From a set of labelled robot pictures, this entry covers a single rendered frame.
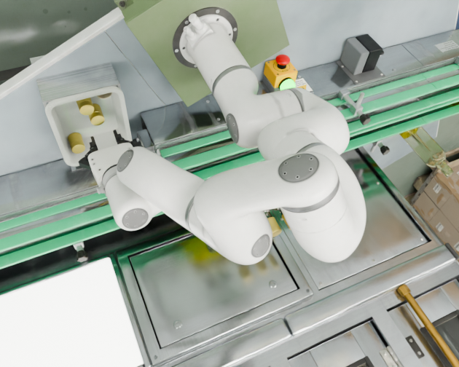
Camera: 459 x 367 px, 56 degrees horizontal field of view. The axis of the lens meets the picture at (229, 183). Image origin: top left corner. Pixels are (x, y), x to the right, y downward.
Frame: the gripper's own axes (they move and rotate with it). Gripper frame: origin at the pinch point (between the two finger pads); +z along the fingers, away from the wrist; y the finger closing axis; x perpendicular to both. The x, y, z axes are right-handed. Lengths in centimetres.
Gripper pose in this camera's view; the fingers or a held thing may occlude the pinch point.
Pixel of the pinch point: (106, 142)
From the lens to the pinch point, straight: 106.2
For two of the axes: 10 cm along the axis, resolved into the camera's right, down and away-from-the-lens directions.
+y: 9.1, -3.2, 2.6
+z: -4.0, -5.8, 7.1
